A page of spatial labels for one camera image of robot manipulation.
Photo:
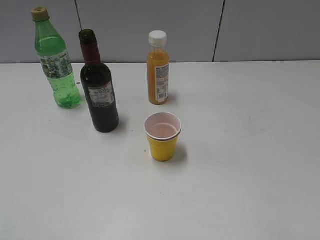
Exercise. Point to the yellow paper cup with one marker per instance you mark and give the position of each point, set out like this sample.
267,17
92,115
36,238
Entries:
162,130

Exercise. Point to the dark red wine bottle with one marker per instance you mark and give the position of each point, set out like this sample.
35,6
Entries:
97,83

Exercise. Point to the orange juice bottle white cap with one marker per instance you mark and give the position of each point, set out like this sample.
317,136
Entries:
158,62

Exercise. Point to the green plastic soda bottle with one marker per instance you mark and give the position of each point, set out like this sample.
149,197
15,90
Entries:
55,61

